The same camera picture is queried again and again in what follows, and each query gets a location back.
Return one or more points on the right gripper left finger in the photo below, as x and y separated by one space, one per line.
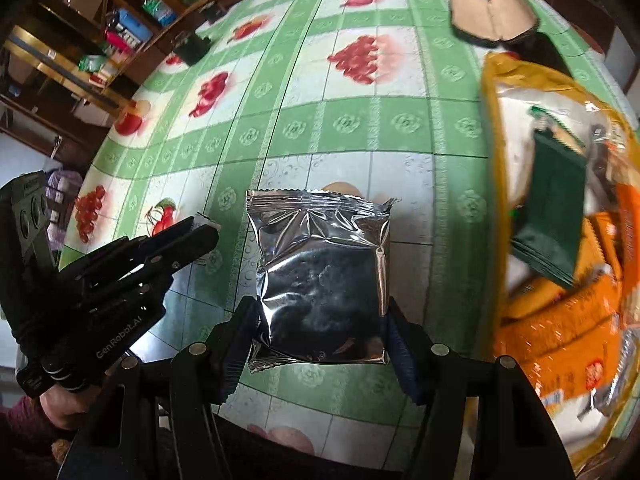
229 347

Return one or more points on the open glasses case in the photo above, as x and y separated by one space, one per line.
488 23

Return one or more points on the green fruit pattern tablecloth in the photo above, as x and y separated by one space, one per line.
379 94

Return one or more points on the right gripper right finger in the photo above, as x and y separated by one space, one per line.
410 351

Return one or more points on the long orange cracker pack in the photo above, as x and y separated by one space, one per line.
547 317

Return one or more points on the white tray with yellow tape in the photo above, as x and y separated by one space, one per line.
599 431

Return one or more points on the person's left hand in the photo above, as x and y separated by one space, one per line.
66 410

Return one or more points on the small black box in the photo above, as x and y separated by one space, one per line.
190 47

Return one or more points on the black phone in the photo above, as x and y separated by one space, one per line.
540 49

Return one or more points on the green yellow cracker pack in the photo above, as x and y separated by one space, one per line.
548 226

